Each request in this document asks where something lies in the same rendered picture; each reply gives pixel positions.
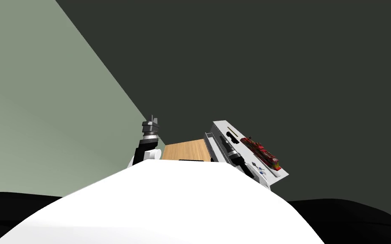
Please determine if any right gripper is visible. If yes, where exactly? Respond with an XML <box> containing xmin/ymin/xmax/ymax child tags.
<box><xmin>218</xmin><ymin>134</ymin><xmax>237</xmax><ymax>156</ymax></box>

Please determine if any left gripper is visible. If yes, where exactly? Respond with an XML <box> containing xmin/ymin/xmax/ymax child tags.
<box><xmin>142</xmin><ymin>115</ymin><xmax>160</xmax><ymax>137</ymax></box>

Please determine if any white cabinet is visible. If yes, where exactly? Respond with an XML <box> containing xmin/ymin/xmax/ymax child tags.
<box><xmin>204</xmin><ymin>120</ymin><xmax>290</xmax><ymax>191</ymax></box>

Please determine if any red toy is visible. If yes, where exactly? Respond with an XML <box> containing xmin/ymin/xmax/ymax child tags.
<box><xmin>240</xmin><ymin>136</ymin><xmax>282</xmax><ymax>172</ymax></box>

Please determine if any wooden box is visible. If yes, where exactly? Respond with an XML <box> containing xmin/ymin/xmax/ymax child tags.
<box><xmin>161</xmin><ymin>139</ymin><xmax>212</xmax><ymax>163</ymax></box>

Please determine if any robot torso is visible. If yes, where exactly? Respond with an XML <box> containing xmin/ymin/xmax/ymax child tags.
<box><xmin>0</xmin><ymin>158</ymin><xmax>325</xmax><ymax>244</ymax></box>

